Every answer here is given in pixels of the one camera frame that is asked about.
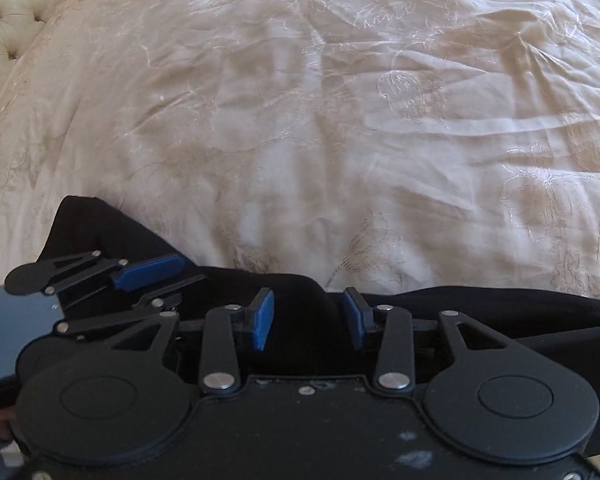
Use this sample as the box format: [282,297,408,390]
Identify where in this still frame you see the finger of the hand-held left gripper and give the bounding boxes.
[39,250,189,297]
[54,274,207,343]

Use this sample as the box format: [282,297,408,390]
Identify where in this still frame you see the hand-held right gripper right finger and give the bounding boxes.
[342,287,522,392]

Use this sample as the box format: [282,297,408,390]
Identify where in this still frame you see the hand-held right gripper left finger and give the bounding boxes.
[111,287,276,395]

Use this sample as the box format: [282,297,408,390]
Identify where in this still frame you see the black pants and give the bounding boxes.
[34,195,600,461]

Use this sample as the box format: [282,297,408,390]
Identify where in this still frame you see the beige embroidered bedspread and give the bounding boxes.
[0,0,600,480]

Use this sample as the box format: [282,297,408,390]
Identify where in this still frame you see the cream tufted headboard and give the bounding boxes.
[0,0,92,107]

